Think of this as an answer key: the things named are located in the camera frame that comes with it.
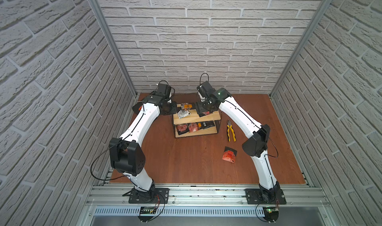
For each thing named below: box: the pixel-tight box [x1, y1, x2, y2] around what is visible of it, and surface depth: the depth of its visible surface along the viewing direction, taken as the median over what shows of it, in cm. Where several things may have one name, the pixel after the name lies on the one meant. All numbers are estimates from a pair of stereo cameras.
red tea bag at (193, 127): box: [188, 122, 199, 133], surface depth 99 cm
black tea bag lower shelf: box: [200, 120, 215, 130], surface depth 102 cm
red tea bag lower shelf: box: [176, 122, 190, 135], surface depth 99 cm
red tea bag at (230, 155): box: [221, 145, 238, 164], surface depth 89 cm
